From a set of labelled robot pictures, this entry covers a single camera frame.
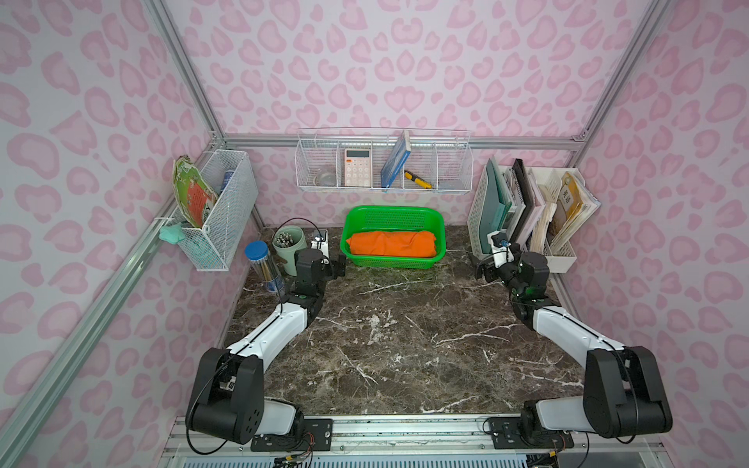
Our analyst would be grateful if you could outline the orange shorts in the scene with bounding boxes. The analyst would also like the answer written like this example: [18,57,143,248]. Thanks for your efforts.
[345,231,437,259]

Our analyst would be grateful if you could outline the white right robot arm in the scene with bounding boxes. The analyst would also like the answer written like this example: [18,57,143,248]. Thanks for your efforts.
[475,247,674,445]

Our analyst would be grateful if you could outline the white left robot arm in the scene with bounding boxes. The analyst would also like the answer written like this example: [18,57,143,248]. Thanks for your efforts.
[185,249,346,446]

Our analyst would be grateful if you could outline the mint green pen cup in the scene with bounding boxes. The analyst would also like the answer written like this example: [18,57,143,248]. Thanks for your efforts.
[272,225,308,276]

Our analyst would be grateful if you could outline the black notebook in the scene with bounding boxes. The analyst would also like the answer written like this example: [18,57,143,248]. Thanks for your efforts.
[504,158,534,244]

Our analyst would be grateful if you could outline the clear tube blue label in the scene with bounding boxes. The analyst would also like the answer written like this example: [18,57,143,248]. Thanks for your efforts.
[244,241,285,298]

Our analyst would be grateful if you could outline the green plastic basket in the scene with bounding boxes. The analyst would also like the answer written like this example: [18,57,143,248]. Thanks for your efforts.
[341,206,447,269]

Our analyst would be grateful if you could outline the white file organizer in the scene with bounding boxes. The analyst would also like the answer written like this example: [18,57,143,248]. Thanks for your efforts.
[467,167,585,274]

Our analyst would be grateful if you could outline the teal folder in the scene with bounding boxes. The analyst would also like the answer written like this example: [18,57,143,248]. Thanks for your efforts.
[477,159,510,255]

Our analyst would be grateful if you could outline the yellow brown booklet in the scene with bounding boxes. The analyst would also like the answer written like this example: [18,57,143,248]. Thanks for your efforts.
[549,172,584,237]

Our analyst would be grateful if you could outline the glass jar on shelf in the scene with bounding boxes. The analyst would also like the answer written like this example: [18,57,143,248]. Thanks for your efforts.
[314,168,337,187]

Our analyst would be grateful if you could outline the white mesh side basket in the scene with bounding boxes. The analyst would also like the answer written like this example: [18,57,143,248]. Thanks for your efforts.
[175,149,259,272]

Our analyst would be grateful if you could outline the pink calculator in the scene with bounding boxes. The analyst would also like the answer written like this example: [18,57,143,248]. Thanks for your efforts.
[343,148,372,188]

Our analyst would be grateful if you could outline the yellow utility knife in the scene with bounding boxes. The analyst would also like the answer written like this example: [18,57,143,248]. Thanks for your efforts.
[404,171,433,190]

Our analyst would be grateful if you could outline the green red snack packet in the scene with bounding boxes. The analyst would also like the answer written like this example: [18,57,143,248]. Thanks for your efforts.
[173,155,218,228]

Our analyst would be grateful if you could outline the blue book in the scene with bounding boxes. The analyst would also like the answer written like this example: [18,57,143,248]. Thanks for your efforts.
[380,130,412,189]

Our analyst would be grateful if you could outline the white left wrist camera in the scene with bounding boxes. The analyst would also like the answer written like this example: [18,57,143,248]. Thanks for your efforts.
[311,230,330,257]

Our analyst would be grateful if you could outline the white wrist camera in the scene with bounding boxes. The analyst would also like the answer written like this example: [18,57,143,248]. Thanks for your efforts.
[487,231,514,268]
[311,230,330,257]

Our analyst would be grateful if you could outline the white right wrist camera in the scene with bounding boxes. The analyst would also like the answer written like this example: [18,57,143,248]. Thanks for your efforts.
[487,231,514,268]

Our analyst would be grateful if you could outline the white wire wall shelf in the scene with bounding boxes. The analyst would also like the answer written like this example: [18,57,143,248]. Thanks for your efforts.
[295,127,473,193]

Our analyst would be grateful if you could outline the mint green wall hook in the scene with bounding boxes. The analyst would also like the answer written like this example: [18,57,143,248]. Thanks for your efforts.
[158,222,186,245]

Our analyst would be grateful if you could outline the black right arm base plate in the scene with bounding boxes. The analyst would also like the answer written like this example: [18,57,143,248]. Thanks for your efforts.
[482,417,575,452]

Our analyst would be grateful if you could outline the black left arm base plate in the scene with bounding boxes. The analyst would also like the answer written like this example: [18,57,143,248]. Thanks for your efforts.
[251,418,334,452]

